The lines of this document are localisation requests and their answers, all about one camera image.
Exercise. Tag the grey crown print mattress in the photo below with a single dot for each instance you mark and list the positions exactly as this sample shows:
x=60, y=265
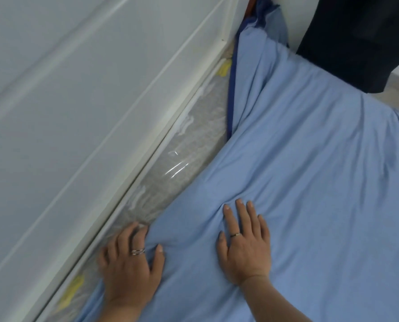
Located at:
x=192, y=144

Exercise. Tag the person's right forearm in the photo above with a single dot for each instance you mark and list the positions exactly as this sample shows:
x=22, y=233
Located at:
x=270, y=305

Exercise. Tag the light blue sheet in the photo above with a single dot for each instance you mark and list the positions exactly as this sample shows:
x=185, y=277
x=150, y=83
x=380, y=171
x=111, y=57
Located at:
x=320, y=164

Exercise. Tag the person's right hand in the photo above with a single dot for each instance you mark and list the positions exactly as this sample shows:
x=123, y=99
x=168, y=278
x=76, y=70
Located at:
x=246, y=254

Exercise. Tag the white wooden bed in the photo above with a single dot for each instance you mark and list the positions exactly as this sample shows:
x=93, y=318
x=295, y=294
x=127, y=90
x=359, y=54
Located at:
x=68, y=97

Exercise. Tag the person's left hand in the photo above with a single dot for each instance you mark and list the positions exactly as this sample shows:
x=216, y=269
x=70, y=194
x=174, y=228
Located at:
x=129, y=278

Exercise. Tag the person's left forearm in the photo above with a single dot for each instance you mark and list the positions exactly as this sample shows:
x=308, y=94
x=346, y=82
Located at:
x=122, y=315

